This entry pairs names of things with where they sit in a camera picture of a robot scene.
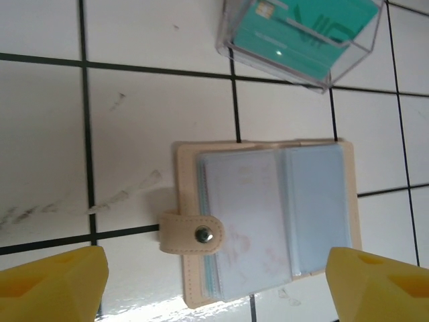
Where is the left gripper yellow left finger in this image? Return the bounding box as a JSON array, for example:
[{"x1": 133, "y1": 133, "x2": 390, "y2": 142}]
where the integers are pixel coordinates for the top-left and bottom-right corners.
[{"x1": 0, "y1": 246, "x2": 110, "y2": 322}]

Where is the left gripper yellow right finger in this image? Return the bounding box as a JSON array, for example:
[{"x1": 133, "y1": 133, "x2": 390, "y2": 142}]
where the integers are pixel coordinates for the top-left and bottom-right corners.
[{"x1": 326, "y1": 247, "x2": 429, "y2": 322}]

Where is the beige leather card holder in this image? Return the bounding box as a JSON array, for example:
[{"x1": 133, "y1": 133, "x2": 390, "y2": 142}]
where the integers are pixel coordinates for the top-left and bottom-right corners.
[{"x1": 159, "y1": 138, "x2": 359, "y2": 309}]

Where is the clear acrylic card stand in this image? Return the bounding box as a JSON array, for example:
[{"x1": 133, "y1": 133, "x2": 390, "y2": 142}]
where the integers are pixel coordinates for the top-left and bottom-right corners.
[{"x1": 216, "y1": 0, "x2": 385, "y2": 95}]

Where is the white card with pink flowers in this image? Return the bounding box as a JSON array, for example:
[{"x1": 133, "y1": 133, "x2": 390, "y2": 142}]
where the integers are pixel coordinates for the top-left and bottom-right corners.
[{"x1": 203, "y1": 150, "x2": 292, "y2": 298}]

